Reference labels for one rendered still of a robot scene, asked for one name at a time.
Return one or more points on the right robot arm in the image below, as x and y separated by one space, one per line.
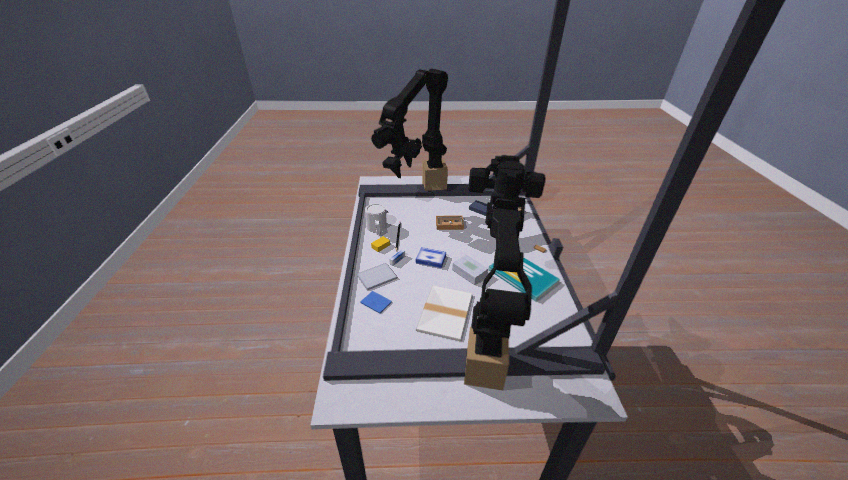
396 108

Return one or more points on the wooden ball-in-hole puzzle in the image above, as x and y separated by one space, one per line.
449 223

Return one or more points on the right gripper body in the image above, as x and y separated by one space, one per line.
394 162

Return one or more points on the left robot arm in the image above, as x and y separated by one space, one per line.
503 306

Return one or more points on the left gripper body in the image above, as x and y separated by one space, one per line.
478 182

